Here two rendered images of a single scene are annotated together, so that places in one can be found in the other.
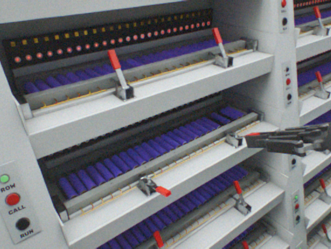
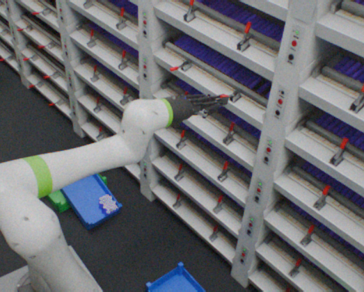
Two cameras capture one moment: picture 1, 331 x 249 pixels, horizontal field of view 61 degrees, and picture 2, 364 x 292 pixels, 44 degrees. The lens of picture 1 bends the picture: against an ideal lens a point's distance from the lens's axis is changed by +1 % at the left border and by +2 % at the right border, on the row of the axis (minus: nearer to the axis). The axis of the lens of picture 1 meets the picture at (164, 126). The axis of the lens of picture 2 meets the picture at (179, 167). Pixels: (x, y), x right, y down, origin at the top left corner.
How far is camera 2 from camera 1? 1.62 m
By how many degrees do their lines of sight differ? 70
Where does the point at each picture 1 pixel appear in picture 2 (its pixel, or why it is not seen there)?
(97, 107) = (177, 14)
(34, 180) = (150, 21)
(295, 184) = (264, 176)
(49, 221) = (150, 39)
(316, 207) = (292, 231)
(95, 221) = (165, 56)
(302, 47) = (307, 91)
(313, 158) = (305, 194)
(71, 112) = (171, 8)
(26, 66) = not seen: outside the picture
